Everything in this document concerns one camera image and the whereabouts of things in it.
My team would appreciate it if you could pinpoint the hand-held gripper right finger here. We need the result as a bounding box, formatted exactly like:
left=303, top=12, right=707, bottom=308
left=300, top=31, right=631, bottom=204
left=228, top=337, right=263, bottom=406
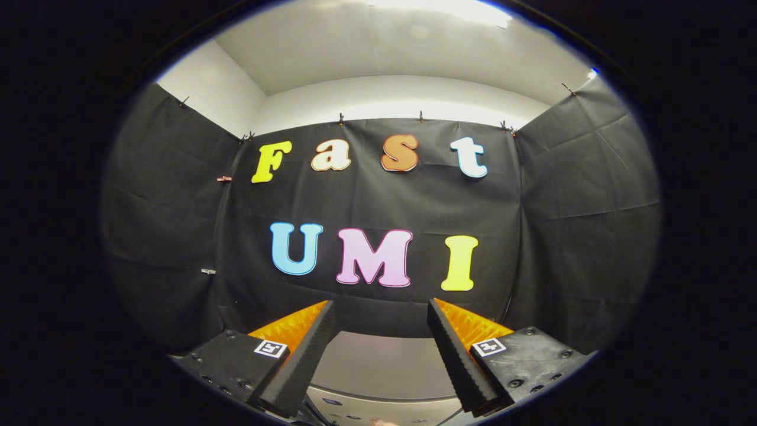
left=428, top=298, right=595, bottom=417

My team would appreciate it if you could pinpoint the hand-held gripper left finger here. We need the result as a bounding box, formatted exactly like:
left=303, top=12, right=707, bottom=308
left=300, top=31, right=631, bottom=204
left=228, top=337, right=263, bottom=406
left=172, top=300, right=337, bottom=418

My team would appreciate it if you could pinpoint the grey washing machine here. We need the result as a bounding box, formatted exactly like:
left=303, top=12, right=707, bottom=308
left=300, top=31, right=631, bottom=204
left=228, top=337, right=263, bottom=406
left=299, top=395, right=326, bottom=426

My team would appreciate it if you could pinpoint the black backdrop cloth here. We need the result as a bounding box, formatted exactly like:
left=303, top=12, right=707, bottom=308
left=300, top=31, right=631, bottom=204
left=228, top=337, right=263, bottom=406
left=101, top=77, right=662, bottom=356

